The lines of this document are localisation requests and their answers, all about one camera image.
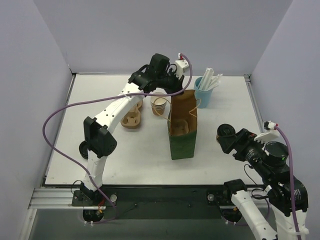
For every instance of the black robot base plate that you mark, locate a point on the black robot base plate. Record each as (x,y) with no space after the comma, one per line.
(156,202)

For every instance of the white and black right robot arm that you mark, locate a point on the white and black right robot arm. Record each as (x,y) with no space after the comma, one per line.
(273,162)

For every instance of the stack of black cup lids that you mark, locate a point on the stack of black cup lids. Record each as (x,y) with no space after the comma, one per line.
(83,150)

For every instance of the black coffee cup lid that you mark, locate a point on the black coffee cup lid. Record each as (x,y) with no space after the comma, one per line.
(225,130)

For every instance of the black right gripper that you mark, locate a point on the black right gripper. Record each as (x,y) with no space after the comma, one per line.
(237,144)

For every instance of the light blue straw holder cup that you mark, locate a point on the light blue straw holder cup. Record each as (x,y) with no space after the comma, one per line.
(202,97)

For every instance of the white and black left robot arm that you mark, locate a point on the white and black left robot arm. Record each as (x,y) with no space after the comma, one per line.
(98,131)

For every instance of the stack of brown paper cups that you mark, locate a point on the stack of brown paper cups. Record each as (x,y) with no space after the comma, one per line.
(158,104)

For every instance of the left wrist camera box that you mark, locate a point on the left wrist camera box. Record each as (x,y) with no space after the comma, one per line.
(182,66)

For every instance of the green and brown paper bag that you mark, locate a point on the green and brown paper bag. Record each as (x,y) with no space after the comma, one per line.
(183,106)

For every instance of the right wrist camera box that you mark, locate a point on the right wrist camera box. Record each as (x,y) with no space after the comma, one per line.
(270,133)

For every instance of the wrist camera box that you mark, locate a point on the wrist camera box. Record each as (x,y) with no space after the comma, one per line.
(182,66)
(270,133)

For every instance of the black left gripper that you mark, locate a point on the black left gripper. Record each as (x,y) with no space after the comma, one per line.
(173,85)

